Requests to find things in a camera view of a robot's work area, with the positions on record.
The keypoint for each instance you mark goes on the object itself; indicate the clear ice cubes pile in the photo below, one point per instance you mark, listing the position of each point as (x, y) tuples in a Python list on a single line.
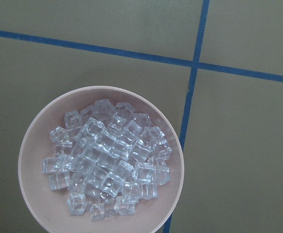
[(108, 157)]

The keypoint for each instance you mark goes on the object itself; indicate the pink bowl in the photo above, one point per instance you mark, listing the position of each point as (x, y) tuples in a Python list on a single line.
[(49, 208)]

